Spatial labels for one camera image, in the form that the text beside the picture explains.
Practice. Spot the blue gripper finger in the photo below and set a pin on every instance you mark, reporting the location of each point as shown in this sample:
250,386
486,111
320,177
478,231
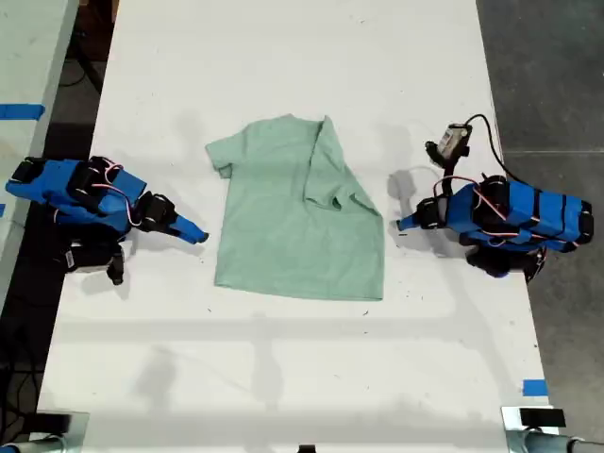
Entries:
191,225
409,219
410,225
186,236

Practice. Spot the pale green T-shirt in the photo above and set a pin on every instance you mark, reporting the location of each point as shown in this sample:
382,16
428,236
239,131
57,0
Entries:
283,245

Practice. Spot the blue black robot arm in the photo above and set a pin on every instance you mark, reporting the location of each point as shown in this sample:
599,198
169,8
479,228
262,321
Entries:
538,214
52,189

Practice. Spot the long blue tape strip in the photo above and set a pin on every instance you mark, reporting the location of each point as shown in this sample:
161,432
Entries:
21,111

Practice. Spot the white side table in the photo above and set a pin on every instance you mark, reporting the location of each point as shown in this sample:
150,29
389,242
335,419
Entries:
28,56

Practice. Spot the square blue tape piece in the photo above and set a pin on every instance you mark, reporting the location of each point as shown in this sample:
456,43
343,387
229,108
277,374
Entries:
534,388

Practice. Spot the small black box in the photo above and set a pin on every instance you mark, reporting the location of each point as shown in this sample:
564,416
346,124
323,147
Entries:
51,423
542,418

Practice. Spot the small black clip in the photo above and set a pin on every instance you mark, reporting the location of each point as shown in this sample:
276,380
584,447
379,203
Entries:
307,448

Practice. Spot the grey metal pipe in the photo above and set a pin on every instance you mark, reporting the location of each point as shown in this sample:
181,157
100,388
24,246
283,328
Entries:
28,446
557,443

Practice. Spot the black camera stalk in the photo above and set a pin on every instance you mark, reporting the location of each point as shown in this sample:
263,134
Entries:
446,174
116,271

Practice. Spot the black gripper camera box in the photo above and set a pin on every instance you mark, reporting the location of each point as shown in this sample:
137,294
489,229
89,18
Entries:
452,139
87,257

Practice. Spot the metal table bracket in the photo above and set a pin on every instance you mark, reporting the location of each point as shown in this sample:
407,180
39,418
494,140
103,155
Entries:
79,427
510,420

